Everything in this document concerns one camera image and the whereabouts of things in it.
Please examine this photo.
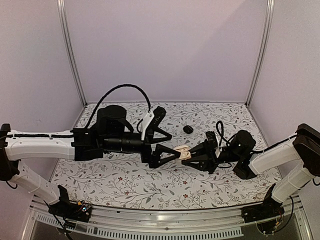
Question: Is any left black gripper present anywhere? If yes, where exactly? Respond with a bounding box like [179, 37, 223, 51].
[103, 129, 182, 169]

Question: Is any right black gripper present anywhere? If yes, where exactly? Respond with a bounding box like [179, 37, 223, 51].
[181, 139, 242, 175]

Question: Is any white round earbud case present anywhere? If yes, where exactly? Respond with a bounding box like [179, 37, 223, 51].
[174, 145, 192, 160]

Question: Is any black earbud charging case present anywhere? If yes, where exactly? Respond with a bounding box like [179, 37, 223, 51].
[183, 125, 194, 134]

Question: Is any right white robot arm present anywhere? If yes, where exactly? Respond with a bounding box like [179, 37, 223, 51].
[179, 123, 320, 218]

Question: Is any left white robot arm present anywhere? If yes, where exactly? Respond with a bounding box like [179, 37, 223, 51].
[0, 105, 181, 217]

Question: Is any floral tablecloth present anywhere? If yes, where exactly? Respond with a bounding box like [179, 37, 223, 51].
[51, 102, 281, 210]

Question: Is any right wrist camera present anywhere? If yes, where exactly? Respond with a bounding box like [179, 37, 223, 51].
[204, 131, 221, 154]

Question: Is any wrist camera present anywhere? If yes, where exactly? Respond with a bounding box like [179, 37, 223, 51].
[139, 106, 167, 141]
[204, 131, 221, 154]

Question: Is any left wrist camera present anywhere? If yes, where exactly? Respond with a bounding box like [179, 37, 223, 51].
[139, 106, 167, 141]

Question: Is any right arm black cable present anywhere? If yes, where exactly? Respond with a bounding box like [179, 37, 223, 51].
[215, 120, 233, 148]

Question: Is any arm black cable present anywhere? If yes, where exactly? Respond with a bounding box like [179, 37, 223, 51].
[215, 120, 233, 148]
[86, 84, 153, 128]

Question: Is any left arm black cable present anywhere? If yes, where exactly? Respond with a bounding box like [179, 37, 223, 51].
[86, 84, 153, 128]

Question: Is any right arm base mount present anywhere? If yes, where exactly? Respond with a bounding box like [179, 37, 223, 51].
[241, 183, 285, 223]

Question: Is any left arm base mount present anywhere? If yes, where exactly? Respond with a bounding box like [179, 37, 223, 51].
[48, 185, 93, 223]

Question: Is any front aluminium rail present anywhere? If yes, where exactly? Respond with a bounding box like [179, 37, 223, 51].
[21, 195, 314, 240]

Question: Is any right aluminium frame post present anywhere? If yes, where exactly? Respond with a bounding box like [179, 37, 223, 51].
[245, 0, 275, 108]

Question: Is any aluminium frame post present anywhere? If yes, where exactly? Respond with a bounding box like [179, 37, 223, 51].
[245, 0, 275, 108]
[56, 0, 88, 107]

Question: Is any left aluminium frame post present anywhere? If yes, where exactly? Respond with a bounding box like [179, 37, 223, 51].
[56, 0, 88, 107]

